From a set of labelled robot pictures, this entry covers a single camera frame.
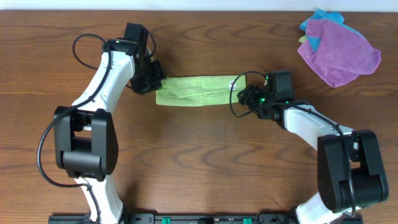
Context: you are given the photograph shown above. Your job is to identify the green microfiber cloth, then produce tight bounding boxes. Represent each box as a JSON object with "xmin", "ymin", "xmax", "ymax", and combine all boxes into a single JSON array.
[{"xmin": 156, "ymin": 75, "xmax": 246, "ymax": 107}]

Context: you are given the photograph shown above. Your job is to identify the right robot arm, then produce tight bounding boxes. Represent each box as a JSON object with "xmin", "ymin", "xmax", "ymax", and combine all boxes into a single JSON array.
[{"xmin": 229, "ymin": 71, "xmax": 389, "ymax": 223}]

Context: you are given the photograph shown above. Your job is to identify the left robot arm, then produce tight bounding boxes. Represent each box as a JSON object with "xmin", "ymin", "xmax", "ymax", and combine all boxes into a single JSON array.
[{"xmin": 50, "ymin": 23, "xmax": 166, "ymax": 223}]

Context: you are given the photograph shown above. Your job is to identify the purple microfiber cloth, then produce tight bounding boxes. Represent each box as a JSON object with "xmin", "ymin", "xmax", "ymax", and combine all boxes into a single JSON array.
[{"xmin": 297, "ymin": 23, "xmax": 381, "ymax": 88}]

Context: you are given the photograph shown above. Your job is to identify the blue microfiber cloth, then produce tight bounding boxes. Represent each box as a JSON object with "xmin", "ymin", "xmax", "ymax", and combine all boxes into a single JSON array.
[{"xmin": 299, "ymin": 9, "xmax": 363, "ymax": 52}]

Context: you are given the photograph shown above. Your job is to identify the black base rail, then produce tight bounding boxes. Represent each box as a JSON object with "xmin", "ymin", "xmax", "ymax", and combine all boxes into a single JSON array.
[{"xmin": 48, "ymin": 213, "xmax": 363, "ymax": 224}]

